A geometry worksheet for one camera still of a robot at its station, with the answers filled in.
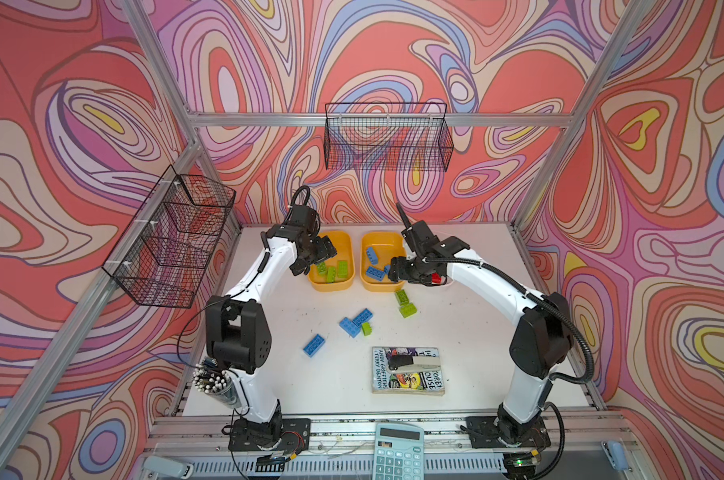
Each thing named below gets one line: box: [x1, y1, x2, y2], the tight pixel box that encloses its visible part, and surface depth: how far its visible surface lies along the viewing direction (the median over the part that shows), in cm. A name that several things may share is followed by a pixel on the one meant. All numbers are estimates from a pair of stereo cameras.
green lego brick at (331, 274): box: [326, 266, 336, 283], surface depth 103 cm
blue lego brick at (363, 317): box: [352, 308, 374, 327], surface depth 95 cm
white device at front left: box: [143, 456, 195, 480], surface depth 69 cm
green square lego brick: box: [395, 289, 410, 306], surface depth 99 cm
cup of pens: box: [192, 356, 242, 409], surface depth 67 cm
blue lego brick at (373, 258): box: [366, 246, 379, 265], surface depth 110 cm
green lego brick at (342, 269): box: [337, 260, 349, 279], surface depth 107 cm
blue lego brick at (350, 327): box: [339, 317, 361, 338], surface depth 93 cm
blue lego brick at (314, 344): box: [303, 333, 326, 358], surface depth 89 cm
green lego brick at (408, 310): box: [399, 303, 418, 319], surface depth 97 cm
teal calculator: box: [372, 422, 425, 480], surface depth 70 cm
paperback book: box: [371, 347, 445, 397], surface depth 83 cm
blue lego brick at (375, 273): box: [366, 266, 385, 282], surface depth 106 cm
